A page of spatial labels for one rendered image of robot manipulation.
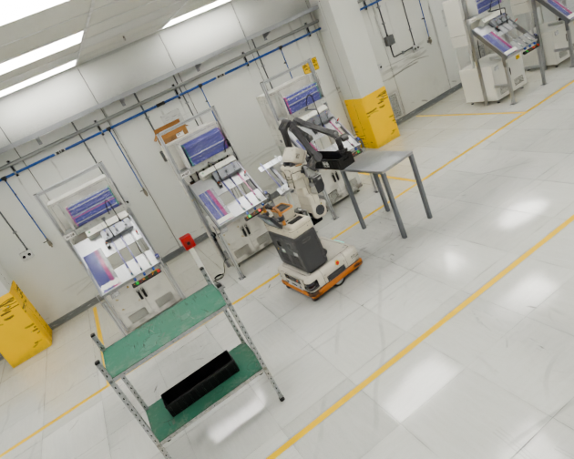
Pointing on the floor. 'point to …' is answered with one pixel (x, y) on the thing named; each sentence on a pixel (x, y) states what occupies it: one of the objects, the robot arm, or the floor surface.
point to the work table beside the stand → (373, 161)
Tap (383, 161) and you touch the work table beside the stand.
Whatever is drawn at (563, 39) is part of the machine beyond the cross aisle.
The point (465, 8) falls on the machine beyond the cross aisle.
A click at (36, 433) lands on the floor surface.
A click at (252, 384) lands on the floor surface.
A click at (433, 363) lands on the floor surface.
